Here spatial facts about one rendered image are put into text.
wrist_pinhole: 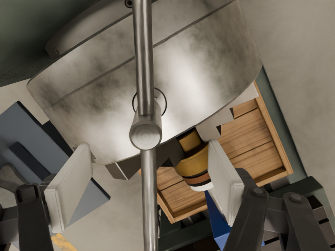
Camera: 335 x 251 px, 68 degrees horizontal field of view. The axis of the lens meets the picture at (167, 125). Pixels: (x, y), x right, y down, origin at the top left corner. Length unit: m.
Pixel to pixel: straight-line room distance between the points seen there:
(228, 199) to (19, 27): 0.24
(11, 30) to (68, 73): 0.06
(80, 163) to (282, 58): 1.49
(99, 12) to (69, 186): 0.19
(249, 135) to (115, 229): 1.57
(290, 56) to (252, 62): 1.31
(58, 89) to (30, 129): 0.62
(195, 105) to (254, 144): 0.44
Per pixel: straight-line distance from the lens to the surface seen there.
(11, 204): 0.86
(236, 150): 0.67
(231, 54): 0.28
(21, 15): 0.27
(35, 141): 0.90
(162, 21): 0.24
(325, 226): 0.78
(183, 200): 0.74
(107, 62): 0.24
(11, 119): 0.91
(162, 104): 0.25
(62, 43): 0.32
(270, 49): 1.58
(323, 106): 1.79
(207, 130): 0.39
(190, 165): 0.40
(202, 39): 0.26
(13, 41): 0.30
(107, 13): 0.29
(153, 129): 0.16
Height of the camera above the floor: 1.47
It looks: 70 degrees down
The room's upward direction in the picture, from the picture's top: 177 degrees counter-clockwise
